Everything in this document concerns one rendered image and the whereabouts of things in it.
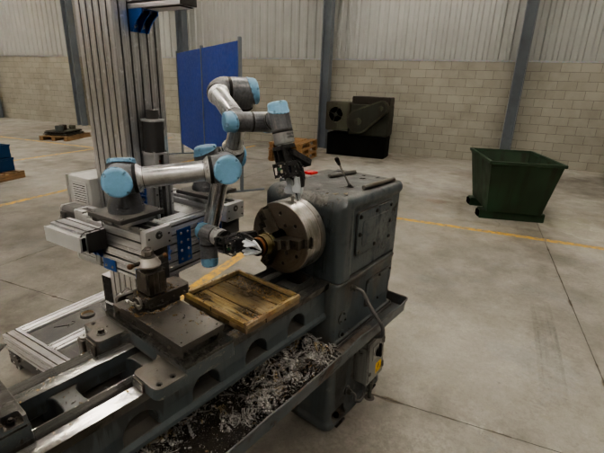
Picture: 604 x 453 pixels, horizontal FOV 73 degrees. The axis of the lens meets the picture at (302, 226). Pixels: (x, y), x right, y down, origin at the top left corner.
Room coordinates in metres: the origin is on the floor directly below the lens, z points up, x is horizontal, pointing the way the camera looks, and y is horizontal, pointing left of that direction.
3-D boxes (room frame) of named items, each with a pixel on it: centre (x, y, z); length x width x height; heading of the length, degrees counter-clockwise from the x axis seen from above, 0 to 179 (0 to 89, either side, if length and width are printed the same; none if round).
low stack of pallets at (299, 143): (10.01, 0.27, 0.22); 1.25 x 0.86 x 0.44; 161
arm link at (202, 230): (1.66, 0.41, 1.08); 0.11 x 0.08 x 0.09; 51
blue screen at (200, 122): (8.34, 2.02, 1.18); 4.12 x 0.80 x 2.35; 29
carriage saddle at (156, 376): (1.14, 0.47, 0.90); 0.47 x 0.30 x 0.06; 52
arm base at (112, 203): (1.69, 0.77, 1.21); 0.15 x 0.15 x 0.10
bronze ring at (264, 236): (1.55, 0.15, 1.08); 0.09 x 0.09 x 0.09; 52
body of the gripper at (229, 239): (1.56, 0.29, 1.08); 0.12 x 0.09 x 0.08; 51
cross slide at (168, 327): (1.19, 0.46, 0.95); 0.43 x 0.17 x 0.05; 52
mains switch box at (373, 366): (1.83, -0.39, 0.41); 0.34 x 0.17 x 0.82; 142
